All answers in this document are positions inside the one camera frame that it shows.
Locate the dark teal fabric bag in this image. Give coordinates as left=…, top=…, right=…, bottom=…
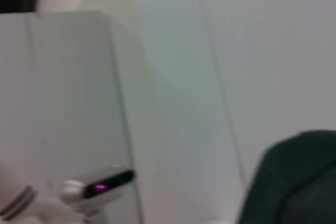
left=235, top=129, right=336, bottom=224

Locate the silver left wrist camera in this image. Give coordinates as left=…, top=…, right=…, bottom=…
left=59, top=164, right=136, bottom=209

